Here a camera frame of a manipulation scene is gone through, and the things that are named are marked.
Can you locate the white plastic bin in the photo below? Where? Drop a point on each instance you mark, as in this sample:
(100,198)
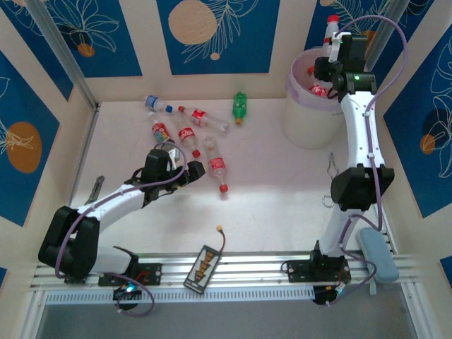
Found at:
(310,123)

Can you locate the black power distribution board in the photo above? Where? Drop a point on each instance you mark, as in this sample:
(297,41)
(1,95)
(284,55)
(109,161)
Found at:
(203,268)

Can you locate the aluminium mounting rail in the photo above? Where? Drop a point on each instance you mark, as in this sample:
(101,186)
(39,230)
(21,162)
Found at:
(247,265)

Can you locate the blue label clear bottle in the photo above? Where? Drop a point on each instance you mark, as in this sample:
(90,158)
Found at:
(152,101)

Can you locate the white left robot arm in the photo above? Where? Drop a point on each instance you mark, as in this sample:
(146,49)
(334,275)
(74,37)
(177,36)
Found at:
(113,205)

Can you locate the light blue case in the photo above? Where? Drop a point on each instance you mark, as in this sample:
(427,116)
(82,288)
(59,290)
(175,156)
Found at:
(378,254)

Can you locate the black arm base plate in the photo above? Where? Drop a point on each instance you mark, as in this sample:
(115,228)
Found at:
(155,273)
(296,272)

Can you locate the flat metal strip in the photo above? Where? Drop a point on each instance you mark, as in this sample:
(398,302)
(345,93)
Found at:
(96,189)

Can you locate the aluminium frame post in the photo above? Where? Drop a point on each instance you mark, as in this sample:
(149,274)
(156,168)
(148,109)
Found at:
(378,39)
(60,46)

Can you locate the red cap white bottle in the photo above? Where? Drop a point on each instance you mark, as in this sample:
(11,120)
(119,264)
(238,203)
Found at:
(332,30)

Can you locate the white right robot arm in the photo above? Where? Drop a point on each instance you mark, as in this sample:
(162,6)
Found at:
(358,134)

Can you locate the control board with green light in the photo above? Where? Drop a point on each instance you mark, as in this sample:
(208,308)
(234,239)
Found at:
(121,293)
(321,296)

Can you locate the red label cola bottle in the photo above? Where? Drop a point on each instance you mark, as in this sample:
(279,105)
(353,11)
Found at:
(216,165)
(186,134)
(198,117)

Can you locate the grey angle bracket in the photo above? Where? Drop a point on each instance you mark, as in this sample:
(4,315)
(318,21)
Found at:
(373,286)

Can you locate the green plastic bottle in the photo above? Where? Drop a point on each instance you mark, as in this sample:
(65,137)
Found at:
(240,107)

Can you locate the colourful red label bottle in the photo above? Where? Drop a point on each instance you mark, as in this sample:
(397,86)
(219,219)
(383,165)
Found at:
(160,130)

